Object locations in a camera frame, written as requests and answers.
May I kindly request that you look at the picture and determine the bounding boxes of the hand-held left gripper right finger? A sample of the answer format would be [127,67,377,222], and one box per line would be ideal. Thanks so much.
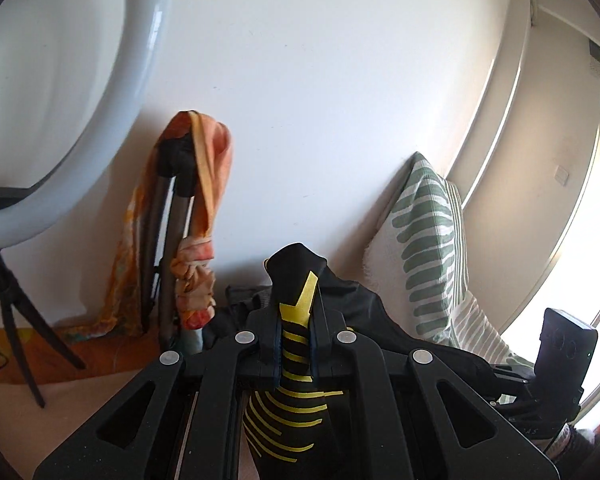
[310,310,563,480]

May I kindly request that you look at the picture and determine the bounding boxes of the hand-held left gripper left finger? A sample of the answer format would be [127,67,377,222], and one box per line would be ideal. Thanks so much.
[32,307,283,480]

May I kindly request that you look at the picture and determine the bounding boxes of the black pants with yellow stripes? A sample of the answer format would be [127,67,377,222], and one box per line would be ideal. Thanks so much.
[241,242,536,480]

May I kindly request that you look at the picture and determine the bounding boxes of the person's right forearm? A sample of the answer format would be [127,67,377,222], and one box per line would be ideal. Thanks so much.
[545,422,600,466]

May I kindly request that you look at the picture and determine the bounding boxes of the dark grey folded pants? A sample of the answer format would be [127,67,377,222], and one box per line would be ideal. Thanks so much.
[202,282,276,351]

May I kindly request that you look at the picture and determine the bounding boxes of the pale green bottle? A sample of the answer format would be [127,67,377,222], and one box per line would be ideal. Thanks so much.
[180,327,206,356]

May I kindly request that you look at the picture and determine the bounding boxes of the bright window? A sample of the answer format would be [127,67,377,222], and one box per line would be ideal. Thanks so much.
[500,80,600,411]

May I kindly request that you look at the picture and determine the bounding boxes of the green and white patterned pillow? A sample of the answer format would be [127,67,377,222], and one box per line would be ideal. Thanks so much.
[362,151,536,368]

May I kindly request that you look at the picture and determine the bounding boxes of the folded black tripod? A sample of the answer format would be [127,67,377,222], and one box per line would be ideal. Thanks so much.
[141,135,198,351]

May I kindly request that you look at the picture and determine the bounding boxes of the bed with pink sheet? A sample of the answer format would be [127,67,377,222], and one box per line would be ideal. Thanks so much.
[0,327,261,480]

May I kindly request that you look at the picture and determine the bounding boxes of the orange patterned scarf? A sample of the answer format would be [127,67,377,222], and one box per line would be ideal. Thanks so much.
[62,110,235,346]

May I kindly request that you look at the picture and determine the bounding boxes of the small black tripod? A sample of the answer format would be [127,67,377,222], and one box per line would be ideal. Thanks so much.
[0,250,87,408]

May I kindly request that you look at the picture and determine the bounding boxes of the black gooseneck phone holder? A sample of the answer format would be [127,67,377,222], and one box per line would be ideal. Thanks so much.
[0,170,33,213]

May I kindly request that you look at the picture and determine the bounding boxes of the white ring light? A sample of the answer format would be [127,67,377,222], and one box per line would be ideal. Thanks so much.
[0,0,173,252]

